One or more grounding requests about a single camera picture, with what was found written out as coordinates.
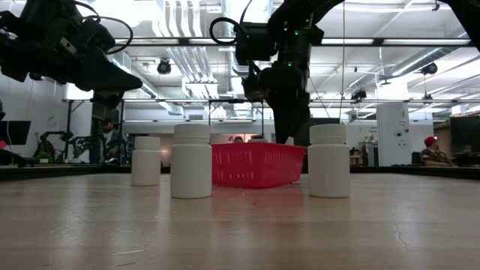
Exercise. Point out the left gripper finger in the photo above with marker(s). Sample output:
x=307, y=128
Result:
x=112, y=85
x=108, y=71

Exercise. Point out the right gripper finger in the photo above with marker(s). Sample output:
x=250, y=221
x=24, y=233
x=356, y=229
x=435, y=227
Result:
x=283, y=122
x=303, y=116

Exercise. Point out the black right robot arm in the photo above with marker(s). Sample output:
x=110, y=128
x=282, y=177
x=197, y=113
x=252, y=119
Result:
x=296, y=18

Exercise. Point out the red plastic basket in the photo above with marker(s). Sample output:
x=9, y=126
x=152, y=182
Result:
x=255, y=165

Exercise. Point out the black monitor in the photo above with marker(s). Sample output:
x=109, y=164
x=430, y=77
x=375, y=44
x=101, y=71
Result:
x=15, y=132
x=465, y=131
x=326, y=120

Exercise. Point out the person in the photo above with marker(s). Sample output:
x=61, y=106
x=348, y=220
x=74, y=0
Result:
x=238, y=140
x=435, y=153
x=110, y=140

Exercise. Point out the black ceiling lamp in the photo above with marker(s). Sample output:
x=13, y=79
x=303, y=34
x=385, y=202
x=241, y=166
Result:
x=429, y=68
x=164, y=66
x=359, y=94

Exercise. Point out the long ceiling light bar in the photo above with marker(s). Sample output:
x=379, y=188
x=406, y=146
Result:
x=348, y=41

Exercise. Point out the white square column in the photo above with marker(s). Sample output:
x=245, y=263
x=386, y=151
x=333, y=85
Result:
x=393, y=135

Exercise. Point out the distant black station frame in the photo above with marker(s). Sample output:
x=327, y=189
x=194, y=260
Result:
x=262, y=123
x=68, y=127

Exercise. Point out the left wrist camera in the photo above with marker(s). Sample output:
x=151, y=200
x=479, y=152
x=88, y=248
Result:
x=99, y=35

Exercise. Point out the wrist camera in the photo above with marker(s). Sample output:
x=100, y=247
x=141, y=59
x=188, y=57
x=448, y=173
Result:
x=99, y=35
x=255, y=43

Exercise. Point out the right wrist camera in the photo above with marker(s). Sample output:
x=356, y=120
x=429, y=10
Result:
x=255, y=43

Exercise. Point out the silver ventilation duct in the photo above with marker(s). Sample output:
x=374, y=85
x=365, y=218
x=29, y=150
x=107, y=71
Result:
x=262, y=7

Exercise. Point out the black metal table frame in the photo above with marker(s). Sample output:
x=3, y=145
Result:
x=56, y=173

